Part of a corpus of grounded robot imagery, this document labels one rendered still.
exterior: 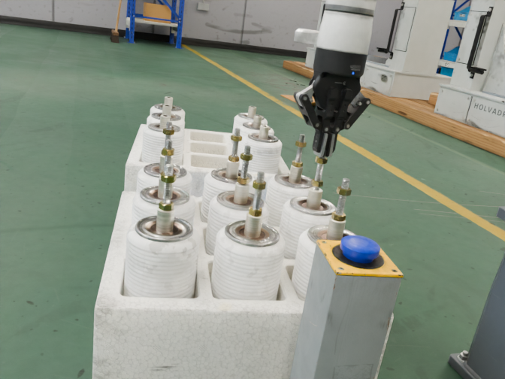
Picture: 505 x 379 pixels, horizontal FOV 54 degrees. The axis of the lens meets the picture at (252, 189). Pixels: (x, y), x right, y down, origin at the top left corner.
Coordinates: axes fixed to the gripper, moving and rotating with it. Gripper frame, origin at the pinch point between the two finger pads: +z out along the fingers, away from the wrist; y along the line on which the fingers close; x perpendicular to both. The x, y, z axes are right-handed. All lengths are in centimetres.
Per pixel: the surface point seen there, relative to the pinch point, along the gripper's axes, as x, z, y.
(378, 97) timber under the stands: 229, 29, 200
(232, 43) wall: 585, 26, 228
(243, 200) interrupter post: 2.2, 10.0, -11.6
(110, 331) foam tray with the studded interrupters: -10.8, 21.0, -33.5
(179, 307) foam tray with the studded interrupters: -12.5, 17.7, -25.5
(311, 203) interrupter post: -0.7, 9.7, -0.8
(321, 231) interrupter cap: -9.3, 10.4, -4.2
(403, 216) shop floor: 44, 36, 65
